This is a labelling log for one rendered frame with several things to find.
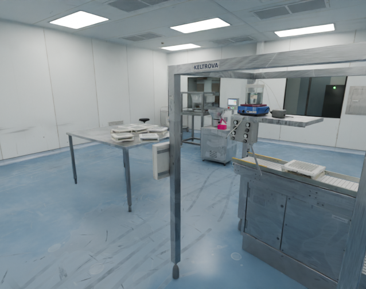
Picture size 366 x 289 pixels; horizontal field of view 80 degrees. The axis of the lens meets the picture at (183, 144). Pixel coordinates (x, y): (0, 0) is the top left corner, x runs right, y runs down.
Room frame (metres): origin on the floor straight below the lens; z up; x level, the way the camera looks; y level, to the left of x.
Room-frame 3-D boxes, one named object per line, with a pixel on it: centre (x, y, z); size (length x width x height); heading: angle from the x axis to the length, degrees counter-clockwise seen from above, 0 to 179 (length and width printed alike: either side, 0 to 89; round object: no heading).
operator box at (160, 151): (1.56, 0.14, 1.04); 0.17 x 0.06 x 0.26; 132
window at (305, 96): (5.98, -3.44, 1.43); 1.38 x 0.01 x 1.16; 54
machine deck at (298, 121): (1.85, -0.77, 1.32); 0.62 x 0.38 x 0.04; 42
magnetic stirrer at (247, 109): (1.95, -0.61, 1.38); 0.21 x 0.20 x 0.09; 132
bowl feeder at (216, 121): (4.80, -0.79, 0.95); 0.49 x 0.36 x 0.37; 54
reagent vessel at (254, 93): (1.95, -0.62, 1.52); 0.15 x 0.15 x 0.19
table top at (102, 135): (3.42, 0.94, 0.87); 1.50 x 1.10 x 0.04; 52
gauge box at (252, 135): (1.90, -0.53, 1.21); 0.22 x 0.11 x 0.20; 42
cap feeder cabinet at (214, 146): (4.73, -0.80, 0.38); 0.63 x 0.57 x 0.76; 54
